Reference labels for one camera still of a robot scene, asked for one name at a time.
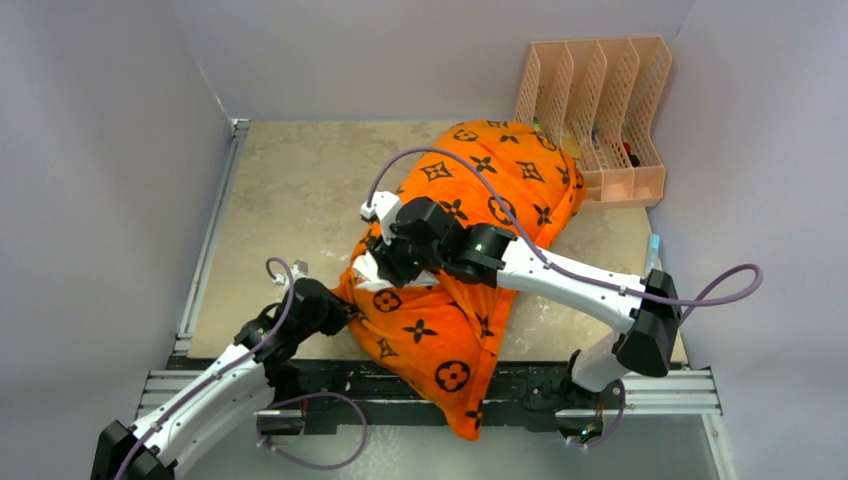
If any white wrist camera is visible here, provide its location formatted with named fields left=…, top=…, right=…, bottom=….
left=266, top=258, right=309, bottom=288
left=360, top=191, right=402, bottom=245

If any orange patterned pillowcase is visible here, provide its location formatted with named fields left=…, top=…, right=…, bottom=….
left=335, top=120, right=585, bottom=441

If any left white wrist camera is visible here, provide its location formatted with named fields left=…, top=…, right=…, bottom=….
left=266, top=258, right=309, bottom=288

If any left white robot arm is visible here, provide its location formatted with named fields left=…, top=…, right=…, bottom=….
left=91, top=278, right=360, bottom=479

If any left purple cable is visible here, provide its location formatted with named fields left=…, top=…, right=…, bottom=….
left=112, top=256, right=297, bottom=480

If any pink mesh file organizer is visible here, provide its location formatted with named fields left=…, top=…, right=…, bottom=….
left=512, top=36, right=673, bottom=209

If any aluminium frame rail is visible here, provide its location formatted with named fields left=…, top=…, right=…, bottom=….
left=138, top=120, right=721, bottom=444

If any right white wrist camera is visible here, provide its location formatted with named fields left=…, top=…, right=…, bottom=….
left=360, top=191, right=402, bottom=245

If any light blue small tube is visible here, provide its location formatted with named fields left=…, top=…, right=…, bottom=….
left=644, top=233, right=661, bottom=275

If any white pillow insert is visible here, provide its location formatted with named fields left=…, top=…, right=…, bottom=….
left=351, top=253, right=439, bottom=292

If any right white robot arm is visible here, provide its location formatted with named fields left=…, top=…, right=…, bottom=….
left=360, top=192, right=681, bottom=407

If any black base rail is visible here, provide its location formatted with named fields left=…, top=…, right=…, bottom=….
left=260, top=359, right=684, bottom=442

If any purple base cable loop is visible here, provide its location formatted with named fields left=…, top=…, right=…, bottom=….
left=255, top=392, right=370, bottom=472

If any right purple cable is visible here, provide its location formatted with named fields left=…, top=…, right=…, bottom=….
left=365, top=146, right=764, bottom=452

